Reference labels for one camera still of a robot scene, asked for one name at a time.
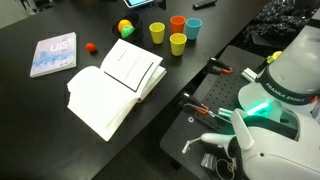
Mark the yellow plastic cup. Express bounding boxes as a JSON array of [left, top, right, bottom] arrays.
[[148, 22, 166, 45], [169, 32, 188, 57]]

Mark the blue plastic cup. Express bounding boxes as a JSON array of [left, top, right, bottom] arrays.
[[185, 17, 203, 41]]

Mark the black orange spring clamp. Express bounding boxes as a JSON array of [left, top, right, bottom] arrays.
[[181, 92, 211, 116], [207, 57, 234, 75]]

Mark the open white book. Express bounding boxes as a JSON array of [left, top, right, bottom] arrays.
[[66, 38, 168, 143]]

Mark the black perforated base board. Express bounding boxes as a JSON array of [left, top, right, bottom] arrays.
[[159, 45, 268, 180]]

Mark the green toy fruit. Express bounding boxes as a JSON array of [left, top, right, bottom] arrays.
[[120, 24, 136, 39]]

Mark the orange plastic cup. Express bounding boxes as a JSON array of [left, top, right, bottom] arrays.
[[169, 15, 187, 35]]

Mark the aluminium extrusion bar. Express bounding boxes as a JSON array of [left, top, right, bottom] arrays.
[[241, 67, 258, 83], [218, 107, 234, 118]]

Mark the black bowl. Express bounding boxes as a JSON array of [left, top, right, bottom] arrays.
[[111, 12, 144, 43]]

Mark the orange toy fruit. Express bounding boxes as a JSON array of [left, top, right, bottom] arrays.
[[117, 19, 133, 33]]

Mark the small red ball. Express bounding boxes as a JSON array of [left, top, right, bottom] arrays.
[[85, 42, 97, 53]]

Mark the small clear plastic bag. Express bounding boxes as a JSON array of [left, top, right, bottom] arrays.
[[200, 153, 216, 169]]

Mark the white-framed tablet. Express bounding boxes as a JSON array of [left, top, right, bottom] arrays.
[[123, 0, 154, 9]]

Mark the tan rubber band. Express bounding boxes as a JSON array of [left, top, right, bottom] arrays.
[[214, 158, 238, 176]]

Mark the closed UIST book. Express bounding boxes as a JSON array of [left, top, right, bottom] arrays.
[[29, 31, 78, 79]]

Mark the yellow-green plug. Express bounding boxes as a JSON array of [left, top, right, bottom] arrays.
[[265, 50, 283, 65]]

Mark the dark speckled bag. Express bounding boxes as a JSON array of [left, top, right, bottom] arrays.
[[243, 0, 320, 45]]

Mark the grey wire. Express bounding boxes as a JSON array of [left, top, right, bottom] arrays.
[[184, 103, 232, 123]]

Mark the thin white cable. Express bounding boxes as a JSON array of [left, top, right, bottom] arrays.
[[181, 139, 202, 155]]

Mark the white rounded handle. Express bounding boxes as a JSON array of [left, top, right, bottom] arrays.
[[199, 132, 234, 148]]

